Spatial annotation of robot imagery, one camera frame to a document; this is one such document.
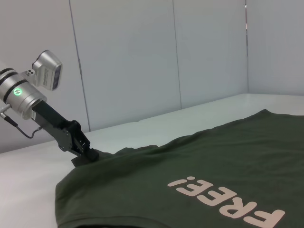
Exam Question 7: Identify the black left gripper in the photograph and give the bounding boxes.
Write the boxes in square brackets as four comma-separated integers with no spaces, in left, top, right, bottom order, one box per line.
[32,101,100,163]

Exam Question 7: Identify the dark green FREE t-shirt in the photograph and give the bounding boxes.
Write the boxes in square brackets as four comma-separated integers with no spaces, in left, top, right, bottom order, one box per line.
[55,108,304,228]

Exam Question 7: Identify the dark left gripper cable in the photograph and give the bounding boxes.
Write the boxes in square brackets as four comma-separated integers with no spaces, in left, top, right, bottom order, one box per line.
[0,103,41,139]

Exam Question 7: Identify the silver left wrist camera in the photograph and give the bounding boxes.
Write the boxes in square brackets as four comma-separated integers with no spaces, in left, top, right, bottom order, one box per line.
[32,49,63,91]

